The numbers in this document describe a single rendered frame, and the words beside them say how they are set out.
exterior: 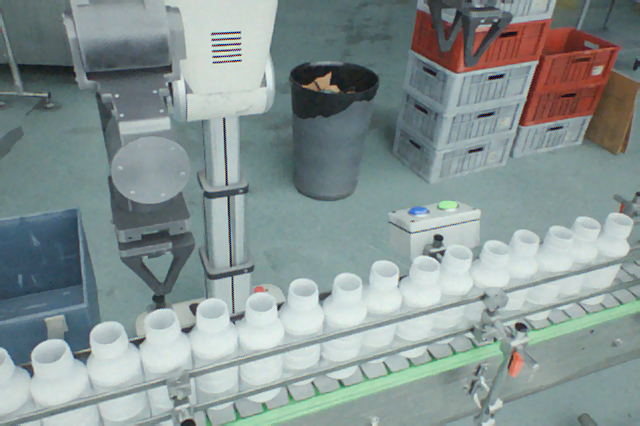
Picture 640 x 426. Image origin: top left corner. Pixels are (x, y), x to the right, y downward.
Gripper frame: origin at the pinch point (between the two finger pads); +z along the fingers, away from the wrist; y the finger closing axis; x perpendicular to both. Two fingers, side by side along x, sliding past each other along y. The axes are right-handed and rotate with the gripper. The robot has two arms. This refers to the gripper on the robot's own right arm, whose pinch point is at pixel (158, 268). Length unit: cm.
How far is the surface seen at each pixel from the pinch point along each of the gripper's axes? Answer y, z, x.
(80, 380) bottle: 0.8, 13.0, -10.0
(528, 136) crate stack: -188, 107, 243
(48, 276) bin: -61, 46, -20
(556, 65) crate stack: -187, 62, 247
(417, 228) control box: -13.9, 13.8, 42.6
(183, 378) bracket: 3.7, 13.8, 0.8
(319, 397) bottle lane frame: 3.3, 25.8, 18.7
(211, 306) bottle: -2.8, 9.9, 5.8
